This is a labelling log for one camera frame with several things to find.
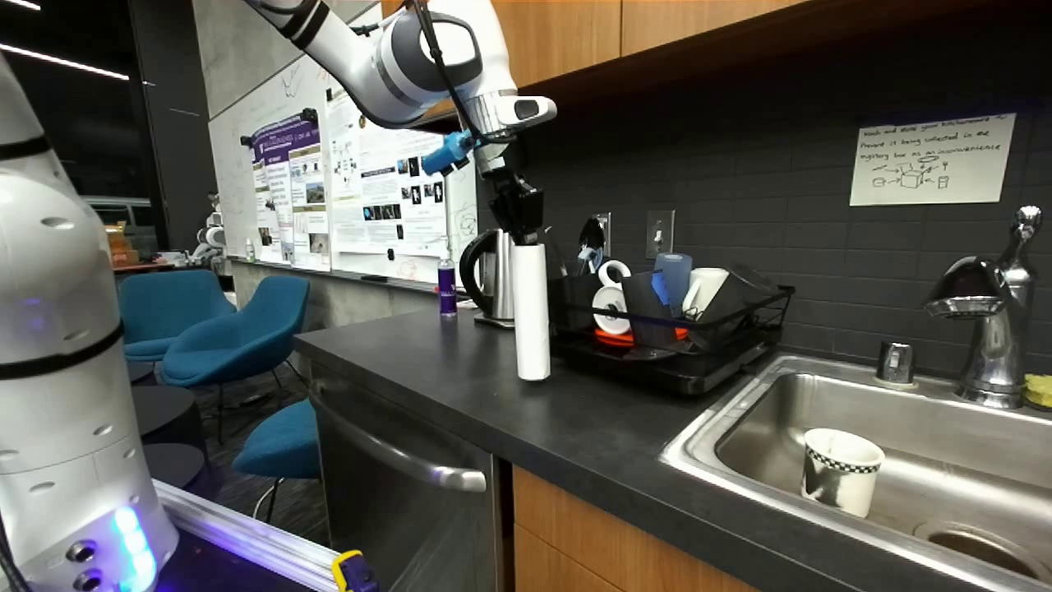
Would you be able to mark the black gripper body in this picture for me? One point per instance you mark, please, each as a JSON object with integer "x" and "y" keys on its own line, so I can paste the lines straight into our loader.
{"x": 513, "y": 198}

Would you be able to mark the white paper towel roll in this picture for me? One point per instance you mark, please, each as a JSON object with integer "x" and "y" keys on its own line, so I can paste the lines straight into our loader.
{"x": 533, "y": 315}

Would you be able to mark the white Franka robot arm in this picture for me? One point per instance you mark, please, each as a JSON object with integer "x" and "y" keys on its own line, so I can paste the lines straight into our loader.
{"x": 53, "y": 381}

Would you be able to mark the stainless steel electric kettle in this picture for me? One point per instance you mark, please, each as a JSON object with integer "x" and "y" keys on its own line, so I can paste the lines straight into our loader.
{"x": 487, "y": 279}

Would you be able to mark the black dish brush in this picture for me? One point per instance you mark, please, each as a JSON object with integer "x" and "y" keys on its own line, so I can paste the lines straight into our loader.
{"x": 593, "y": 244}

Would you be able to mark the black white red mug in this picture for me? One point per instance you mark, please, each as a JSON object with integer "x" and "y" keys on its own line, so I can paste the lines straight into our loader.
{"x": 612, "y": 313}

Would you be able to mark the white research poster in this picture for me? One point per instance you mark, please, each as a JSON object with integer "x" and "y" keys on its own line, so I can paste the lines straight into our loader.
{"x": 382, "y": 232}

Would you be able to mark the blue plastic cup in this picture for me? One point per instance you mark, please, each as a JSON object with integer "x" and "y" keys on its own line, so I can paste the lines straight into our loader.
{"x": 672, "y": 279}

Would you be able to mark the white cup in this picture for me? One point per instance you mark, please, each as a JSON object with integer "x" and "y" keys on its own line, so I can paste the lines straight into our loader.
{"x": 709, "y": 292}

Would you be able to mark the black dish drying rack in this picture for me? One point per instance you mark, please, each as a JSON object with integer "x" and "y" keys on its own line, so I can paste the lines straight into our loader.
{"x": 703, "y": 355}

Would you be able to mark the purple titled research poster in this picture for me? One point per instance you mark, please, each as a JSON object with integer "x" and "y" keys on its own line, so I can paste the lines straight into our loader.
{"x": 290, "y": 207}

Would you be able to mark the white whiteboard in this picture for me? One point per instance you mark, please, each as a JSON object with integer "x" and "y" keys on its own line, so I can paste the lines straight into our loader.
{"x": 234, "y": 164}

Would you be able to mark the blue fabric chair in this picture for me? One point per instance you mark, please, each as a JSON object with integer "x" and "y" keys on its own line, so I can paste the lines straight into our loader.
{"x": 167, "y": 307}
{"x": 285, "y": 440}
{"x": 234, "y": 333}

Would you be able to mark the stainless steel dishwasher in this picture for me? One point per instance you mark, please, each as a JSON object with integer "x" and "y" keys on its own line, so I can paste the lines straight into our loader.
{"x": 405, "y": 515}

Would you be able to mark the wooden base cabinet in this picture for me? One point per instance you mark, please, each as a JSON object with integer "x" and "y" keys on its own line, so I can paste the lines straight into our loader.
{"x": 593, "y": 542}

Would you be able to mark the chrome sink knob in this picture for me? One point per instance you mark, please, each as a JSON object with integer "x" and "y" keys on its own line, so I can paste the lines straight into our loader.
{"x": 899, "y": 362}

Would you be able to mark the white patterned mug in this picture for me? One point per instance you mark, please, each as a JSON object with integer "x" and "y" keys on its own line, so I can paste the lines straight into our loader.
{"x": 844, "y": 472}

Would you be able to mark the stainless steel sink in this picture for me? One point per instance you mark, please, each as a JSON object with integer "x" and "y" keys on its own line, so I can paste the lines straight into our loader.
{"x": 932, "y": 480}

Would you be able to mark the chrome faucet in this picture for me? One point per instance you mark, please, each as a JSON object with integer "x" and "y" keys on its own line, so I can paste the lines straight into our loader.
{"x": 994, "y": 350}

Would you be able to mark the yellow sponge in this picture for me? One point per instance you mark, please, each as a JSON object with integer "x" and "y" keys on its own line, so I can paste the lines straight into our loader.
{"x": 1039, "y": 390}

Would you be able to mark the blue wrist camera box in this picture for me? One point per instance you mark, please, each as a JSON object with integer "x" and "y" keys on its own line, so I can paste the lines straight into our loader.
{"x": 450, "y": 151}

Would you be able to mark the wooden wall cabinets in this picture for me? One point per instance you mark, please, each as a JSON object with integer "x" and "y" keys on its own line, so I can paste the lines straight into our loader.
{"x": 612, "y": 35}

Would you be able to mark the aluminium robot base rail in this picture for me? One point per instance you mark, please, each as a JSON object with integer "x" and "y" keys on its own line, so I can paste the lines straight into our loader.
{"x": 263, "y": 542}

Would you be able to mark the white paper wall note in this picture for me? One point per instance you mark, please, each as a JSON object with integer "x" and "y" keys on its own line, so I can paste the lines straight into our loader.
{"x": 932, "y": 159}

